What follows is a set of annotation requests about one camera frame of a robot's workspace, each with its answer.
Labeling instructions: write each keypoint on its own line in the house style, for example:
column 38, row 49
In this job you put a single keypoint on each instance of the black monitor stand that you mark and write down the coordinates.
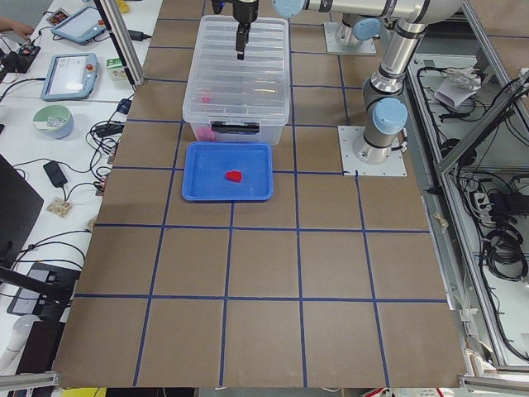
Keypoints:
column 46, row 290

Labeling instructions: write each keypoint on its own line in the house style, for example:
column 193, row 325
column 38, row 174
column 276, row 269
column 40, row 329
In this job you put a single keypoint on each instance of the black power adapter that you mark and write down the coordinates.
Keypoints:
column 55, row 174

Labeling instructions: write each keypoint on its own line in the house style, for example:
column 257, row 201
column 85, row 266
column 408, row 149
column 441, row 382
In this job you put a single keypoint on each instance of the clear plastic box lid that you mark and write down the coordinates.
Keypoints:
column 237, row 66

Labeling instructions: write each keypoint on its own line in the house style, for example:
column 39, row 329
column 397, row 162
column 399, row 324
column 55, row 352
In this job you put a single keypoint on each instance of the green white carton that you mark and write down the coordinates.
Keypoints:
column 115, row 69

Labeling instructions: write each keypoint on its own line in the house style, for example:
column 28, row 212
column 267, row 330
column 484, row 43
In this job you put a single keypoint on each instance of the clear plastic storage box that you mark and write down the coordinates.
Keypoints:
column 248, row 124

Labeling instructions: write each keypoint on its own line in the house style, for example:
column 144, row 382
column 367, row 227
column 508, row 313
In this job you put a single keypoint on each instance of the green round bowl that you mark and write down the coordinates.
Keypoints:
column 55, row 121

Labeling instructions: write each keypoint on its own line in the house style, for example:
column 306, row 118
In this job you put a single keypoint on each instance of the aluminium frame post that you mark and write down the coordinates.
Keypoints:
column 116, row 27

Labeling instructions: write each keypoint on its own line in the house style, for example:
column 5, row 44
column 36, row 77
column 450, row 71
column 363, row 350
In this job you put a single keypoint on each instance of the white paper bundle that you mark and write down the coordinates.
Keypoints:
column 459, row 84

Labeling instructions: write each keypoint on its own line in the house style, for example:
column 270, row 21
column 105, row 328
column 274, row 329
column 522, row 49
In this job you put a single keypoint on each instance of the blue plastic tray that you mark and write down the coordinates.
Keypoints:
column 221, row 172

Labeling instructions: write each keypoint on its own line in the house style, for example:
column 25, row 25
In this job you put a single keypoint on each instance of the teach pendant tablet near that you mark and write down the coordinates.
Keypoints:
column 70, row 77

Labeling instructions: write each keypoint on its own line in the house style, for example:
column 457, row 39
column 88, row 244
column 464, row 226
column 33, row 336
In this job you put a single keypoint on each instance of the red blocks in box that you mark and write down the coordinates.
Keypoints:
column 205, row 133

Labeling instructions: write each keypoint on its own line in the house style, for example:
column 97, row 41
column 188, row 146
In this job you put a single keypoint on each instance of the red block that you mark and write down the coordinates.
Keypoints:
column 234, row 176

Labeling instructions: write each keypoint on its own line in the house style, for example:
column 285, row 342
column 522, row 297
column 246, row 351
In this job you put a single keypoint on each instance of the teach pendant tablet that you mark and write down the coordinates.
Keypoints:
column 81, row 27
column 70, row 77

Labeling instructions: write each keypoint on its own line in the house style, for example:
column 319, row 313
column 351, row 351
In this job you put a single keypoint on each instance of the teach pendant tablet far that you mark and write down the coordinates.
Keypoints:
column 81, row 27

